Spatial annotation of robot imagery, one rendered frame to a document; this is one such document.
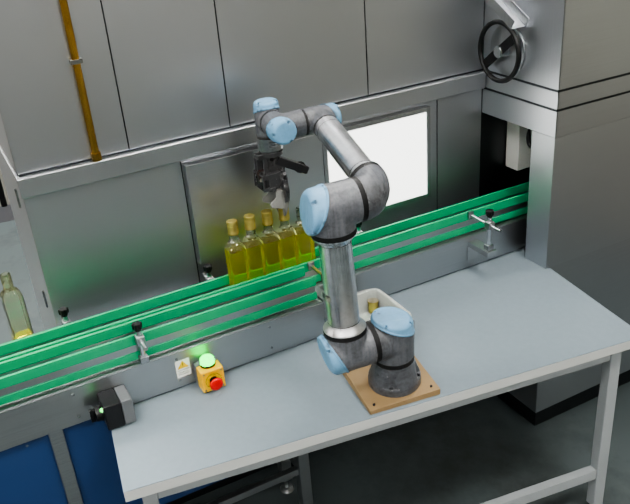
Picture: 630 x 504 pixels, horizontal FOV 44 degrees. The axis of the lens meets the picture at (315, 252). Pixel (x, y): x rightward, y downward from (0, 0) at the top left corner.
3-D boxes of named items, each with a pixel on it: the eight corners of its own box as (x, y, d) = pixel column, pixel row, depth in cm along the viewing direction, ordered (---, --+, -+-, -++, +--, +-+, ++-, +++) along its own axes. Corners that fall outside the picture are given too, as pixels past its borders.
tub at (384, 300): (377, 308, 262) (376, 286, 258) (415, 339, 244) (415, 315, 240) (332, 324, 255) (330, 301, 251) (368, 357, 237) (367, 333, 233)
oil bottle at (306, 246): (310, 273, 261) (305, 216, 251) (318, 280, 256) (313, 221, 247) (295, 278, 259) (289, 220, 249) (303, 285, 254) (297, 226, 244)
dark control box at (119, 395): (129, 407, 225) (123, 383, 221) (137, 422, 219) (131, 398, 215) (101, 417, 222) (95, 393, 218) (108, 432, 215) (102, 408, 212)
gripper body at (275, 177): (254, 187, 240) (250, 150, 234) (279, 180, 243) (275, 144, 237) (265, 195, 233) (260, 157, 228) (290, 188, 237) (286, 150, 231)
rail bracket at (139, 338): (150, 357, 224) (141, 318, 218) (157, 370, 218) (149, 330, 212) (136, 362, 223) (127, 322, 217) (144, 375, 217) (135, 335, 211)
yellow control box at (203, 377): (217, 375, 236) (214, 354, 232) (227, 387, 230) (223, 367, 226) (196, 382, 233) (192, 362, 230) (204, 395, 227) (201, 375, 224)
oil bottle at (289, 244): (294, 278, 259) (289, 220, 249) (302, 285, 254) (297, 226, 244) (279, 283, 257) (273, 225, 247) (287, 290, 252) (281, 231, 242)
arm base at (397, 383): (431, 382, 221) (431, 355, 216) (389, 405, 215) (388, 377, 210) (399, 355, 232) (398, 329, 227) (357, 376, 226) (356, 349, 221)
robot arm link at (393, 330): (422, 358, 215) (422, 319, 208) (378, 373, 212) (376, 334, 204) (402, 335, 225) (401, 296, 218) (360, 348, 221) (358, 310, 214)
